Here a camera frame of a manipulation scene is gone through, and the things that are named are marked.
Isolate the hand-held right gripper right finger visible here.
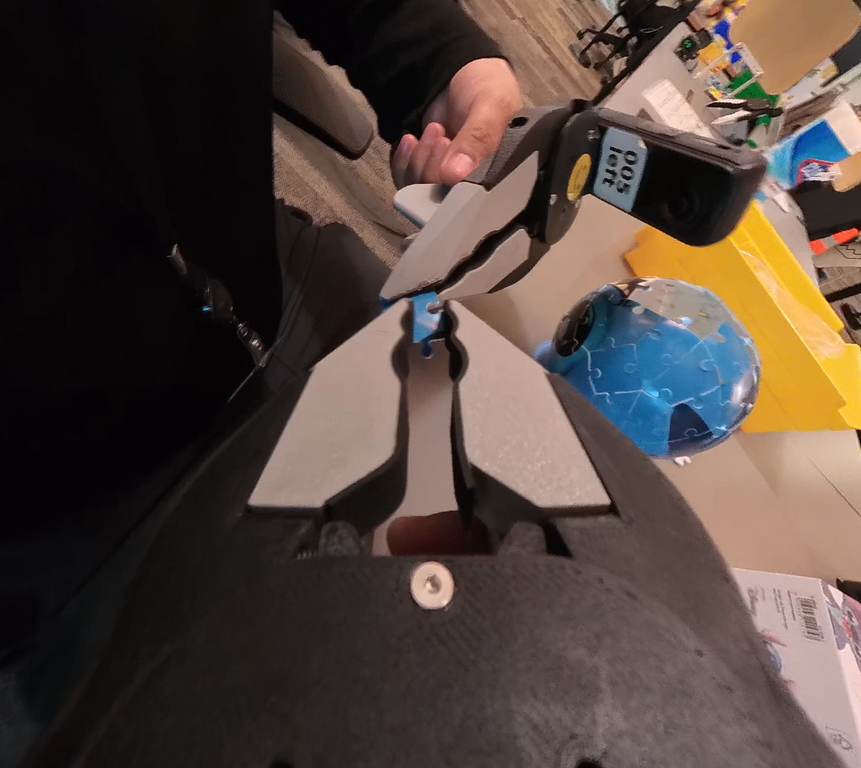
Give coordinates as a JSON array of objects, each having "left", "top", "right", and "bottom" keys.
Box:
[{"left": 444, "top": 299, "right": 613, "bottom": 525}]

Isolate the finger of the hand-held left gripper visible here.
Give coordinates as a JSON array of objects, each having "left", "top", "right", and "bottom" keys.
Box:
[
  {"left": 378, "top": 151, "right": 542, "bottom": 303},
  {"left": 436, "top": 226, "right": 551, "bottom": 303}
]

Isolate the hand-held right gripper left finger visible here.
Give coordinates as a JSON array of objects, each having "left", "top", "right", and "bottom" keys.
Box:
[{"left": 248, "top": 299, "right": 414, "bottom": 537}]

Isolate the blue puzzle piece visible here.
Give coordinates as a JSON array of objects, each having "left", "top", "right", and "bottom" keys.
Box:
[{"left": 410, "top": 294, "right": 448, "bottom": 357}]

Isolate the blue puzzle ball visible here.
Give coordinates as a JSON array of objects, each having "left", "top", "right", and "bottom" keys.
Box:
[{"left": 535, "top": 276, "right": 763, "bottom": 460}]

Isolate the cartoon printed puzzle box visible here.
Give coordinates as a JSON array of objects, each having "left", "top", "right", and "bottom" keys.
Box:
[{"left": 730, "top": 566, "right": 861, "bottom": 768}]

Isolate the person's left hand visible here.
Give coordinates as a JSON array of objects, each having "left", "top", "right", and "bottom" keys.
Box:
[{"left": 392, "top": 58, "right": 526, "bottom": 191}]

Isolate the person's right hand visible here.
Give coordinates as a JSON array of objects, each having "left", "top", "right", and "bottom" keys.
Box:
[{"left": 387, "top": 512, "right": 495, "bottom": 557}]

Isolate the blue white wipes container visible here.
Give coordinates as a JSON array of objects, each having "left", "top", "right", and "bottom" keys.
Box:
[{"left": 767, "top": 119, "right": 857, "bottom": 191}]

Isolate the orange traffic cone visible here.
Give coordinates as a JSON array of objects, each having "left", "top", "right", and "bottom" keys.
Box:
[{"left": 810, "top": 229, "right": 861, "bottom": 255}]

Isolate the dark metal clip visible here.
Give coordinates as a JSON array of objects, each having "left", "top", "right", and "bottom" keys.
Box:
[{"left": 167, "top": 243, "right": 270, "bottom": 367}]

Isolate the yellow plastic bin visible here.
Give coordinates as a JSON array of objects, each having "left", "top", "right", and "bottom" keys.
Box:
[{"left": 624, "top": 200, "right": 861, "bottom": 434}]

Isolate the grey office chair seat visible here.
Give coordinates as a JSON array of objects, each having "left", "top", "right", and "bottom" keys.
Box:
[{"left": 272, "top": 13, "right": 375, "bottom": 160}]

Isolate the large cardboard panel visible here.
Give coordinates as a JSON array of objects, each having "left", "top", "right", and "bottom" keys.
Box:
[{"left": 730, "top": 0, "right": 861, "bottom": 96}]

